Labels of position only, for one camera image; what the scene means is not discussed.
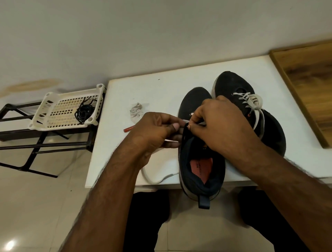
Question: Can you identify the white perforated plastic tray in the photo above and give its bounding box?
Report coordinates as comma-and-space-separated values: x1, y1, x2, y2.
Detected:
28, 83, 107, 132

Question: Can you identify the crumpled white paper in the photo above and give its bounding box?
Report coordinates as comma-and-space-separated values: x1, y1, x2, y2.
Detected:
129, 102, 145, 121

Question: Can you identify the dark sneaker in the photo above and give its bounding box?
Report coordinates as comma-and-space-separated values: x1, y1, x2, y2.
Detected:
177, 86, 227, 210
212, 71, 287, 158

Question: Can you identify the grey shoelaces bundle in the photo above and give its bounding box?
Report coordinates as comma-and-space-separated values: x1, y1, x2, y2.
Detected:
140, 113, 205, 186

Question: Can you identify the black shoelace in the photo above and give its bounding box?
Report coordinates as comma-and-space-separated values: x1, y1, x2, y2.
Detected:
79, 96, 101, 119
74, 101, 96, 125

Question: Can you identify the person's right hand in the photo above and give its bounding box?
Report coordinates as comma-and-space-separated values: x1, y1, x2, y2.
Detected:
187, 95, 273, 172

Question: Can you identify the person's left hand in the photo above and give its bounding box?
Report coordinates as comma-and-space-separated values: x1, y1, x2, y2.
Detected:
122, 111, 186, 169

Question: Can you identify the grey shoelace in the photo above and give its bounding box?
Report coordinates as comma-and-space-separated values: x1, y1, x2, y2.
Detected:
232, 91, 264, 133

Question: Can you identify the person's left forearm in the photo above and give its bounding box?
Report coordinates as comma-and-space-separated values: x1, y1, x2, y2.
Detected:
59, 153, 143, 252

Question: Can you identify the black metal rack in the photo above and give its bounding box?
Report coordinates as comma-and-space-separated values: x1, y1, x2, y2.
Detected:
0, 98, 99, 179

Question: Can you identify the wooden board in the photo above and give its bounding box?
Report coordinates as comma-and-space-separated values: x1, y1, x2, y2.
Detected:
269, 40, 332, 149

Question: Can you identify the person's right forearm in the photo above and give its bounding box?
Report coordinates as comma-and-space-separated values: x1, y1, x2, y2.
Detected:
249, 151, 332, 252

